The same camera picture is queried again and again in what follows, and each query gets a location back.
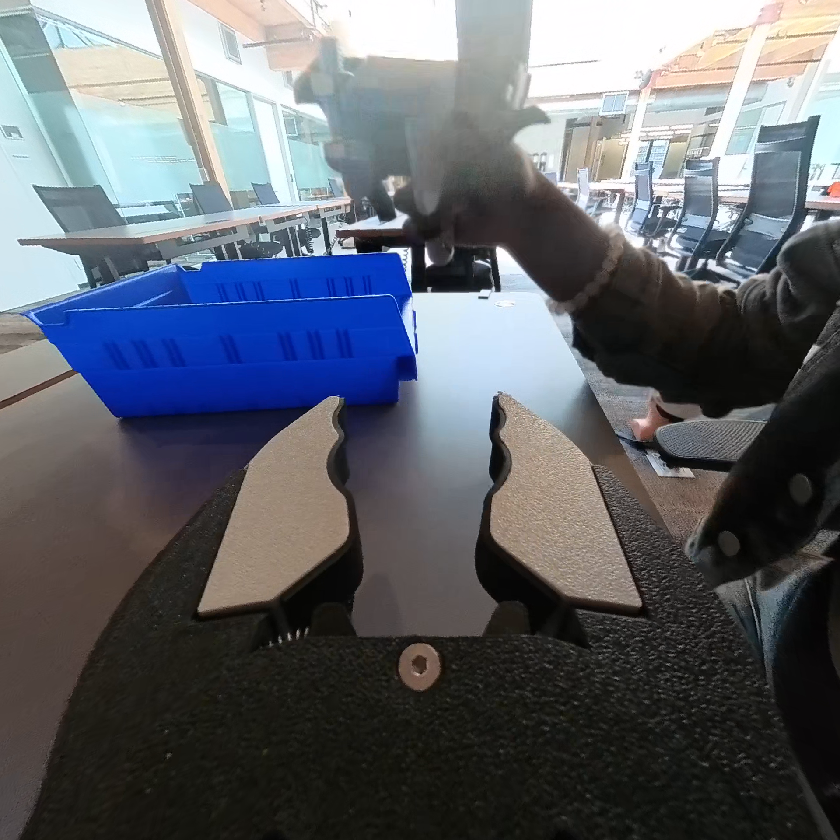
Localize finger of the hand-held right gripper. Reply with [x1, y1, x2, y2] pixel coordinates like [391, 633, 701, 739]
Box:
[325, 58, 409, 166]

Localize wooden desk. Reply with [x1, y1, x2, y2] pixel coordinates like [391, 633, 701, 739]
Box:
[336, 211, 503, 294]
[18, 202, 352, 284]

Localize person's pale shoe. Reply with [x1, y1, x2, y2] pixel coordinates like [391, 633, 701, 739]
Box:
[631, 397, 703, 442]

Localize person's right forearm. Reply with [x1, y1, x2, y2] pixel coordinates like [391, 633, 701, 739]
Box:
[570, 220, 840, 419]

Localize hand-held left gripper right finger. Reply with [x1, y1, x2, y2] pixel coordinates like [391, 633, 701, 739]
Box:
[474, 392, 645, 632]

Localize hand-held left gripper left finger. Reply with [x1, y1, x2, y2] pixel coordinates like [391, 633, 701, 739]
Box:
[196, 395, 364, 634]

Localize person's dark denim jacket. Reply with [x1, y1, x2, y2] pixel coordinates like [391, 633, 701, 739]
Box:
[686, 315, 840, 588]

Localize blue plastic bin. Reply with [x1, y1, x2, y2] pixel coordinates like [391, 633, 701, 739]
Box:
[23, 252, 419, 419]

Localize black mesh chair armrest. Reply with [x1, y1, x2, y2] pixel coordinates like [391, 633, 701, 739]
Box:
[655, 420, 769, 472]

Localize white beaded bracelet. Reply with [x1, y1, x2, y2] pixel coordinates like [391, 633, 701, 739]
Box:
[546, 225, 629, 317]

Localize person's blue jeans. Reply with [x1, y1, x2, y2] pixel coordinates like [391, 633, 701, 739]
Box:
[718, 558, 840, 808]

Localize person's right hand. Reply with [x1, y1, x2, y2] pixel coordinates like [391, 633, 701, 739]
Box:
[419, 133, 613, 301]

